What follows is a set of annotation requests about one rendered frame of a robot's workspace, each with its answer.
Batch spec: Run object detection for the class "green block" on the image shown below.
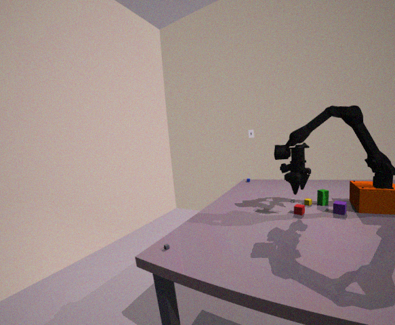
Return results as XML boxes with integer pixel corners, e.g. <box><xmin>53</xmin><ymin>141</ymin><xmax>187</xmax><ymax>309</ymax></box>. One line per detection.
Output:
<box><xmin>317</xmin><ymin>197</ymin><xmax>329</xmax><ymax>206</ymax></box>
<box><xmin>317</xmin><ymin>189</ymin><xmax>329</xmax><ymax>199</ymax></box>

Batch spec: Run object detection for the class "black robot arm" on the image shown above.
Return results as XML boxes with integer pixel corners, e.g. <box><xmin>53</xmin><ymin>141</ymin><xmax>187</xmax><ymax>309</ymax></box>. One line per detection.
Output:
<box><xmin>274</xmin><ymin>106</ymin><xmax>395</xmax><ymax>189</ymax></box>

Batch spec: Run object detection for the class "purple cube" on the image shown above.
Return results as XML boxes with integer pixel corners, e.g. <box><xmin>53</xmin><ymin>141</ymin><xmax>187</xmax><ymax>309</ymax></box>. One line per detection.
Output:
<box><xmin>333</xmin><ymin>200</ymin><xmax>347</xmax><ymax>215</ymax></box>

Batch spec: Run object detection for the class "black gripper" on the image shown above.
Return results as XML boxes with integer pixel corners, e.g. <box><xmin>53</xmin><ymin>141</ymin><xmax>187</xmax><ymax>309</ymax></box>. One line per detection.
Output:
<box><xmin>284</xmin><ymin>158</ymin><xmax>311</xmax><ymax>195</ymax></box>

